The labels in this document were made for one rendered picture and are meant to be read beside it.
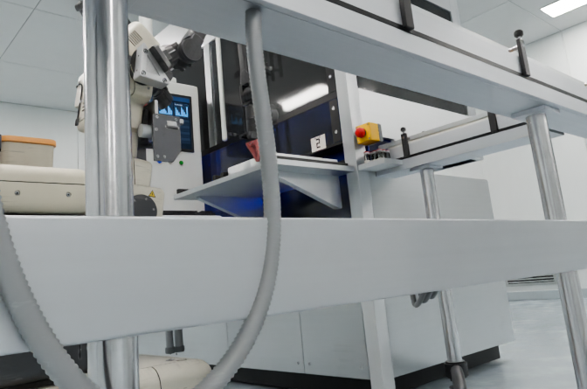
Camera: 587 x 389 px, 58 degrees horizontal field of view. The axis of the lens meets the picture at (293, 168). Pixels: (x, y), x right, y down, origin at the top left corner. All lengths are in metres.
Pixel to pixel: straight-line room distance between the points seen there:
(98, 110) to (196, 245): 0.18
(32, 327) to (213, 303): 0.19
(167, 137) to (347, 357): 1.07
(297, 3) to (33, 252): 0.49
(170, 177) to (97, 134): 2.12
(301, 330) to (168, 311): 1.75
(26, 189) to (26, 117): 6.05
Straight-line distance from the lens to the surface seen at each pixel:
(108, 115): 0.61
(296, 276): 0.69
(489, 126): 1.88
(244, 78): 1.95
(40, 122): 7.51
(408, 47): 0.98
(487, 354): 2.79
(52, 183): 1.47
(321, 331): 2.23
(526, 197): 6.76
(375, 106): 2.25
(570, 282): 1.47
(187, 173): 2.77
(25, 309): 0.51
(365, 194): 2.06
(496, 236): 1.12
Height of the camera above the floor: 0.47
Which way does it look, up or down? 12 degrees up
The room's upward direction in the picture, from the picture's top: 5 degrees counter-clockwise
